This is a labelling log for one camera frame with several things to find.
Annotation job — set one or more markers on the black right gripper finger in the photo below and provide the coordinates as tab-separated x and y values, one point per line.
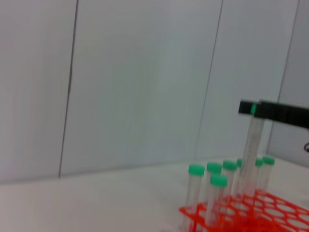
245	107
271	111

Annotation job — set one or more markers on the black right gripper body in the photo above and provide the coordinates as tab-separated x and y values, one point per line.
299	117

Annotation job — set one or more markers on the clear test tube green cap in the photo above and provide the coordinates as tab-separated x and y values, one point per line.
259	162
218	180
239	162
229	164
196	169
214	167
252	145
268	160

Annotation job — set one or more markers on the orange plastic test tube rack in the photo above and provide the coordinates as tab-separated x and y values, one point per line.
253	224

